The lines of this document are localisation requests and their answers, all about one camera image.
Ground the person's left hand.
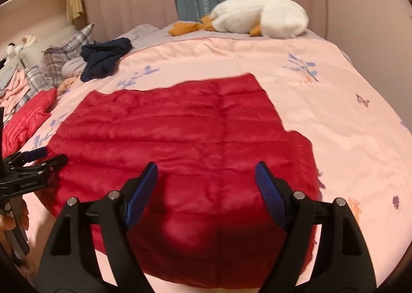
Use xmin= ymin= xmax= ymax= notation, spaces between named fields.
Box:
xmin=0 ymin=199 xmax=30 ymax=233

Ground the navy blue garment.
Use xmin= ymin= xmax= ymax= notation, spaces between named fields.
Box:
xmin=80 ymin=37 xmax=133 ymax=83

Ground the white goose plush toy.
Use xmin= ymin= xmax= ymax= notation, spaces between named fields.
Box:
xmin=167 ymin=0 xmax=310 ymax=38

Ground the grey rolled garment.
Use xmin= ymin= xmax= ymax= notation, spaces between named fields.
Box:
xmin=61 ymin=56 xmax=87 ymax=78

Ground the grey bed sheet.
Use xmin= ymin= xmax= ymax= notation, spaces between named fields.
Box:
xmin=116 ymin=24 xmax=351 ymax=62

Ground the large red down jacket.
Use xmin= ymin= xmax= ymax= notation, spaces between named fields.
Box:
xmin=34 ymin=73 xmax=321 ymax=290

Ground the pink clothes pile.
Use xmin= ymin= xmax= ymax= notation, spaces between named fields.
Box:
xmin=0 ymin=69 xmax=31 ymax=110

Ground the beige tassel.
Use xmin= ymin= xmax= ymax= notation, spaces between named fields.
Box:
xmin=66 ymin=0 xmax=85 ymax=21

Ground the pink printed duvet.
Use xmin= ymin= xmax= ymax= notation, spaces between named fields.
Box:
xmin=19 ymin=34 xmax=412 ymax=293

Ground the small red down jacket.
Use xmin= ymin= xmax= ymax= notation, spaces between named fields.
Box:
xmin=2 ymin=88 xmax=58 ymax=155

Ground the plaid pillow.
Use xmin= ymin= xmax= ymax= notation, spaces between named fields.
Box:
xmin=42 ymin=23 xmax=95 ymax=78
xmin=16 ymin=66 xmax=55 ymax=110

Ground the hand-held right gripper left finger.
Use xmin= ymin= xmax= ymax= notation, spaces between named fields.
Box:
xmin=38 ymin=161 xmax=159 ymax=293

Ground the peach cloth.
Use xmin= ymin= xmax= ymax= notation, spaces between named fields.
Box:
xmin=56 ymin=77 xmax=78 ymax=94

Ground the beige pillow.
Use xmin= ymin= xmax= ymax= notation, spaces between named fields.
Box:
xmin=19 ymin=44 xmax=49 ymax=68

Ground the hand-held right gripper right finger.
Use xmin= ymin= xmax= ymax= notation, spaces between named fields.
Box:
xmin=255 ymin=161 xmax=377 ymax=293

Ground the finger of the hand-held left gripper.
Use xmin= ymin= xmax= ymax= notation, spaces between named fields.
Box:
xmin=13 ymin=154 xmax=69 ymax=181
xmin=3 ymin=146 xmax=49 ymax=168

